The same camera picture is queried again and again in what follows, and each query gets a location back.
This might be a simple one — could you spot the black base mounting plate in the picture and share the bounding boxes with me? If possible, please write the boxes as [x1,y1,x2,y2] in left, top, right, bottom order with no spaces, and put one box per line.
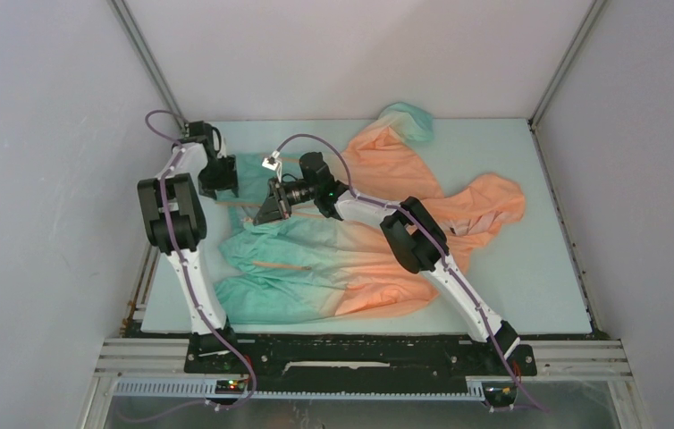
[184,333,538,395]

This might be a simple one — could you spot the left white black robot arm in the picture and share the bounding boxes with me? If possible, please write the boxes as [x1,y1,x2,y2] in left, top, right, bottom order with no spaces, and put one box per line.
[137,121,240,373]

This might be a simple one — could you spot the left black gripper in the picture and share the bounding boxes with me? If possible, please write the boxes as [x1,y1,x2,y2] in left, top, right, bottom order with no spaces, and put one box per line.
[197,154,238,201]

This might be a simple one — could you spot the teal and orange gradient jacket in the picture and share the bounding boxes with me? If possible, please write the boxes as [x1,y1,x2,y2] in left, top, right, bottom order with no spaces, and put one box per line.
[215,103,526,324]

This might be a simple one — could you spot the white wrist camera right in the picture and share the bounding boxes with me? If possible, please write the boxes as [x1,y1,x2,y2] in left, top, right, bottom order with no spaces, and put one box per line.
[262,152,282,171]

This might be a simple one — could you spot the light foam table mat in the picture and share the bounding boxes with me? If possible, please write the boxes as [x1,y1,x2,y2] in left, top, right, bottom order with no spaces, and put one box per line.
[140,119,592,337]

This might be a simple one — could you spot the aluminium frame rail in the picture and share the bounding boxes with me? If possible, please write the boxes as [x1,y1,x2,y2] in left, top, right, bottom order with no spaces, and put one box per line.
[79,334,649,428]

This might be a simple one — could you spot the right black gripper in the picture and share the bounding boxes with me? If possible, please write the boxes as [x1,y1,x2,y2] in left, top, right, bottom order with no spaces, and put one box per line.
[254,178,318,227]

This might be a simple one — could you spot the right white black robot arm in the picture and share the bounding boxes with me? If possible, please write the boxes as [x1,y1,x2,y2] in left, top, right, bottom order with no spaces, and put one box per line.
[254,151,521,374]

